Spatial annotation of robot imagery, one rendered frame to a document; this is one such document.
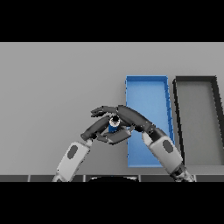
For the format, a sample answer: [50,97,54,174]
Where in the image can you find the blue bin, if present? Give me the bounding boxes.
[125,75,176,168]

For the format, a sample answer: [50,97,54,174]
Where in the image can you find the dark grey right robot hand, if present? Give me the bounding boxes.
[89,105,167,140]

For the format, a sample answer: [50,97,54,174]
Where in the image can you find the dark grey bin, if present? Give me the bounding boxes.
[172,75,224,168]

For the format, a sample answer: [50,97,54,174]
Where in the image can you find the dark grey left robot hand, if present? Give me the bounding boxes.
[80,115,135,146]

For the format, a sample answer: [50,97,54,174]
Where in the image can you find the blue pipe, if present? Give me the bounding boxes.
[108,115,123,134]

